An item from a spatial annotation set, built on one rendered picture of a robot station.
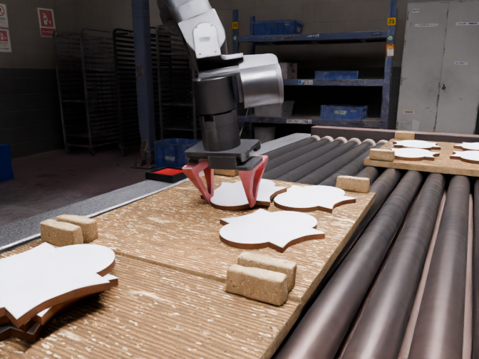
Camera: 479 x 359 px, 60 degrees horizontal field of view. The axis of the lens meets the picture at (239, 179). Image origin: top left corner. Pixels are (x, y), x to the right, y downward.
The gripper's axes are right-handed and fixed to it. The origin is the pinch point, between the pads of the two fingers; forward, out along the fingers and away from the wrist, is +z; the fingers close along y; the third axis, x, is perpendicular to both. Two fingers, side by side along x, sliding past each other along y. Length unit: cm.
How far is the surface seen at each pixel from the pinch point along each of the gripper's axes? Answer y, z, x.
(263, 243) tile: -11.4, -1.2, 13.2
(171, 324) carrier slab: -10.7, -3.8, 31.0
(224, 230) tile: -5.4, -1.5, 11.8
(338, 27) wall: 99, 3, -497
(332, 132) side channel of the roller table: 8, 18, -96
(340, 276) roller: -20.6, 1.7, 13.3
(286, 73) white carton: 147, 44, -427
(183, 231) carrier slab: 0.6, -1.2, 12.7
